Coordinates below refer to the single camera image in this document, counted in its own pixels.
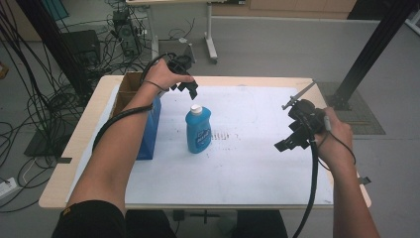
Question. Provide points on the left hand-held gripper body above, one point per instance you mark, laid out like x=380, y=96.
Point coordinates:
x=181, y=62

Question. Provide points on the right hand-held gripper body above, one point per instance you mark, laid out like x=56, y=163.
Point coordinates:
x=307, y=115

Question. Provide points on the blue bottle with white cap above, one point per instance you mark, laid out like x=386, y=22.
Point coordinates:
x=198, y=132

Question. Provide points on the person's left hand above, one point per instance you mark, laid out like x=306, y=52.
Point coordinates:
x=161, y=76

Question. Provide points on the person's right hand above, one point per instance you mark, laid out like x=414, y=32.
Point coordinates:
x=336, y=142

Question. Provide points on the blue cardboard box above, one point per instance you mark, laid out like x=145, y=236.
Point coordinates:
x=150, y=135

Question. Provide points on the grey table edge clip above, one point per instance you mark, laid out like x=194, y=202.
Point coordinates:
x=364, y=180

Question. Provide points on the black equipment case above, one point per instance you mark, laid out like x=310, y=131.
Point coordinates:
x=82, y=46

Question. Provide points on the person's black clothing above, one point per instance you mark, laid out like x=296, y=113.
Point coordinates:
x=99, y=221

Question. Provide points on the white power strip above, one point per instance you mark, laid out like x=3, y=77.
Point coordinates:
x=7, y=188

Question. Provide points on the white desk frame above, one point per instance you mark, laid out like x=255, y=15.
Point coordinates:
x=210, y=33

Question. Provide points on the black metal frame post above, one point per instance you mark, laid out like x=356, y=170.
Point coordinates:
x=56, y=43
x=373, y=46

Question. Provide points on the black stand base plate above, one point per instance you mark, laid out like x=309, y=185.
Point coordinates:
x=43, y=143

